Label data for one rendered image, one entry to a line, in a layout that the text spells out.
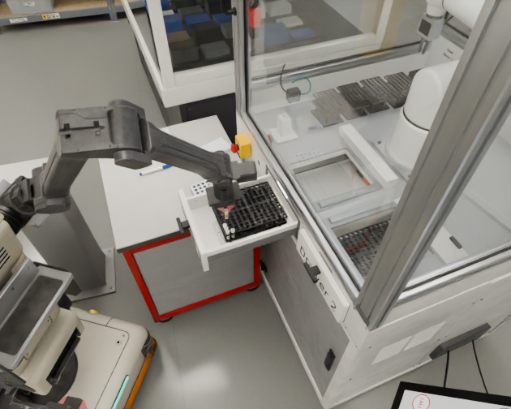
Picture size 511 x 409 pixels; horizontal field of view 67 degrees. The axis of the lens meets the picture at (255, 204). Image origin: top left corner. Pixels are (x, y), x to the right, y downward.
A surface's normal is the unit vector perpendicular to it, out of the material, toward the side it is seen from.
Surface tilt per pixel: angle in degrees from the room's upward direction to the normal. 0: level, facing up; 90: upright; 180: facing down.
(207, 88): 90
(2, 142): 0
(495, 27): 90
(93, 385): 0
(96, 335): 0
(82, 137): 31
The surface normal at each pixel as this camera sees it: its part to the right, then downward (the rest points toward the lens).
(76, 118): 0.20, -0.19
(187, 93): 0.37, 0.71
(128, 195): 0.00, -0.65
